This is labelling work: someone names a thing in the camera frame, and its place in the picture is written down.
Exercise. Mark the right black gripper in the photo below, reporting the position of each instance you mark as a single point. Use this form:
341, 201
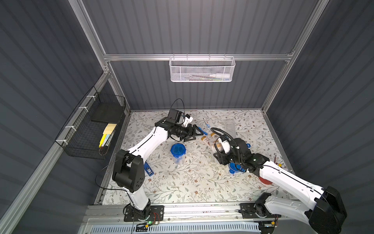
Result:
221, 155

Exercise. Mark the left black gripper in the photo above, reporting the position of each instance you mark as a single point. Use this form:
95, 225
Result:
188, 133

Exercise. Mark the red pencil cup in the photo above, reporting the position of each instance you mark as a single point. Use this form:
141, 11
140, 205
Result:
265, 181

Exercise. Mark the white tube in basket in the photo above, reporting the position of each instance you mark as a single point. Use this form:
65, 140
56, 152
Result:
220, 76

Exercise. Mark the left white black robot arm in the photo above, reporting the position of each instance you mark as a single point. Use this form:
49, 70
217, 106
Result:
128, 170

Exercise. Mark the white wire mesh basket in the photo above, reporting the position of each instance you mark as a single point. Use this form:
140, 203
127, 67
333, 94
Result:
198, 68

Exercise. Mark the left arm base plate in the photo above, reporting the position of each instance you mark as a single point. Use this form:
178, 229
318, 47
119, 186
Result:
151, 213

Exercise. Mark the black notebook in basket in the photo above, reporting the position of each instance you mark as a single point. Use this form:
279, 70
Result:
107, 113

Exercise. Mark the yellow sticky notes pad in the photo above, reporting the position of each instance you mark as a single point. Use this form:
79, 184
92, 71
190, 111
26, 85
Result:
109, 128

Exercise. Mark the black wire wall basket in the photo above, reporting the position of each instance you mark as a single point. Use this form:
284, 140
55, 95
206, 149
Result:
80, 137

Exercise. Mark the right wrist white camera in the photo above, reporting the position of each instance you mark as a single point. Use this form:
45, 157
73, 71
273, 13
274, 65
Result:
223, 146

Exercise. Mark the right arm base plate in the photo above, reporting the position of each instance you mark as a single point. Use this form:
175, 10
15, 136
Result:
254, 210

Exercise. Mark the white bottle brown cap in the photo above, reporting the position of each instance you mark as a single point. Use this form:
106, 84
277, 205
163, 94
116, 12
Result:
206, 141
214, 136

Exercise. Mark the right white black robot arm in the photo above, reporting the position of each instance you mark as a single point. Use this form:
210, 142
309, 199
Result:
321, 208

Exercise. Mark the yellow marker in basket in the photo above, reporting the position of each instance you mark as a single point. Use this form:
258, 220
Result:
102, 141

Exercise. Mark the white ventilated front panel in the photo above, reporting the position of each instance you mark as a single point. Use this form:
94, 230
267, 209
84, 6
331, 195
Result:
180, 228

